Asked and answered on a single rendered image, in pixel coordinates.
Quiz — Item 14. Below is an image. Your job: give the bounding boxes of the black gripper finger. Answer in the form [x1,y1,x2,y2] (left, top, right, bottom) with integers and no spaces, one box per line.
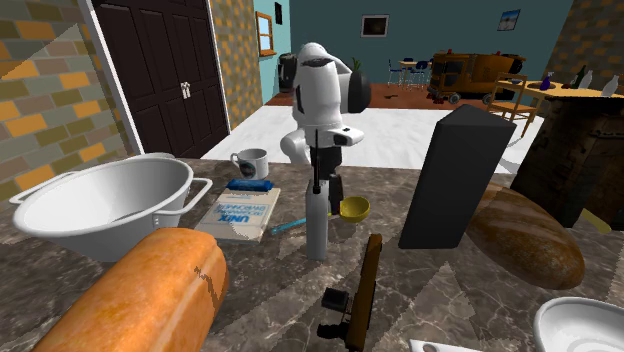
[328,173,345,216]

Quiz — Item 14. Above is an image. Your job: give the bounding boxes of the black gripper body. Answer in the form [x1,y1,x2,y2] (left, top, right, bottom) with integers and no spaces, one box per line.
[310,144,344,178]

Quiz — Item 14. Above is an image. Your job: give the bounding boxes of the grey bottle with black rod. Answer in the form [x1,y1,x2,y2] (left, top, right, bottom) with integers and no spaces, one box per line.
[304,128,330,262]

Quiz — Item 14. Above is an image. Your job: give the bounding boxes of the white mug with dark print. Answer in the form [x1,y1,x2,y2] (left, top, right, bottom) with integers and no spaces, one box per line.
[229,147,270,181]

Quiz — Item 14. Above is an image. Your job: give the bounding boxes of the blue flat bar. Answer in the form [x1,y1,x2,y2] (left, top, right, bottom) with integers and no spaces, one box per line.
[225,178,276,193]

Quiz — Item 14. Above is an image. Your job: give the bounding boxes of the black bin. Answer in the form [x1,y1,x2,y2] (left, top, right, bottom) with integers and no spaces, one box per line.
[277,51,299,94]

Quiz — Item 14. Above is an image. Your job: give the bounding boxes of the white and blue book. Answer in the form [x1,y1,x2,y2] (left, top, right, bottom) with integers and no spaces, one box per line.
[194,186,283,244]

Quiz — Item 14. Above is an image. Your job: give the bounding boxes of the brown and black long tool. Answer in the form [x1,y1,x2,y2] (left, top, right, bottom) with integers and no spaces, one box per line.
[316,232,384,352]

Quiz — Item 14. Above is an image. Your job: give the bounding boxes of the small table with blue chairs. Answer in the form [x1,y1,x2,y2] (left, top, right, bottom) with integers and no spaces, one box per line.
[386,57,434,92]

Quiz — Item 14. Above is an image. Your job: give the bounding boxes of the black upright block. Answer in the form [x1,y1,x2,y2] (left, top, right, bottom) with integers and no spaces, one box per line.
[398,103,518,251]

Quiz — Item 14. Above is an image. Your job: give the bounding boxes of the wooden framed window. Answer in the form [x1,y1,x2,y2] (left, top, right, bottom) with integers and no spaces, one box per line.
[255,11,275,58]

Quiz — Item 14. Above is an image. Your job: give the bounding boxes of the white flat object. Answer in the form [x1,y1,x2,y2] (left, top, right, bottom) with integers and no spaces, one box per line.
[408,338,484,352]

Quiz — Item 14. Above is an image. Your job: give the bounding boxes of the dark brown double door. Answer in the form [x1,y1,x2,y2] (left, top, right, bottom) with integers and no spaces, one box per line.
[90,0,231,160]

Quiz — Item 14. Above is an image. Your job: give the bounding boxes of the wooden chair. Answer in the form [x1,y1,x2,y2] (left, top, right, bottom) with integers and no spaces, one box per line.
[486,72,540,139]

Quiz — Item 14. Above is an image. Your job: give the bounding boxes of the brown oval bread loaf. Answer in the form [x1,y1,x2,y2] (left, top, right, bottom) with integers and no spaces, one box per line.
[464,182,587,292]

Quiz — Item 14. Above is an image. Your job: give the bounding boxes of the orange bread loaf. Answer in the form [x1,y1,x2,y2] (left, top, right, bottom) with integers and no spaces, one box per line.
[30,226,231,352]

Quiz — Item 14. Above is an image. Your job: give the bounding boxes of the dark counter with yellow top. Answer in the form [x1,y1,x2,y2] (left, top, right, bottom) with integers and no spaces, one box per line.
[496,64,624,231]

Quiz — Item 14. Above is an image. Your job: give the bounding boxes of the yellow curved object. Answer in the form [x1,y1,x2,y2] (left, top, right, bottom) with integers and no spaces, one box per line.
[578,207,613,236]

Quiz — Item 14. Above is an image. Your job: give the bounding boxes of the white bowl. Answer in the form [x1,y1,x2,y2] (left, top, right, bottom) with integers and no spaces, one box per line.
[532,296,624,352]

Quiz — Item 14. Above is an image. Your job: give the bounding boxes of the yellow scoop with blue handle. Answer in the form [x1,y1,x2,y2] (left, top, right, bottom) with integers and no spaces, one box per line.
[270,195,371,236]

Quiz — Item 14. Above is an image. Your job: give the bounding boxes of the dark picture with white frame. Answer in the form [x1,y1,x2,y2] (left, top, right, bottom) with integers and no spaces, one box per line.
[360,13,391,39]

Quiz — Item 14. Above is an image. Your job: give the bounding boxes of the blue wall picture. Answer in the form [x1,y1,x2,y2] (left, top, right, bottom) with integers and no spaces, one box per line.
[496,8,522,32]

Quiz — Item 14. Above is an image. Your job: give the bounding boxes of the large white two-handled pot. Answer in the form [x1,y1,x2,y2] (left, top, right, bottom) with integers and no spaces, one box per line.
[9,152,215,265]

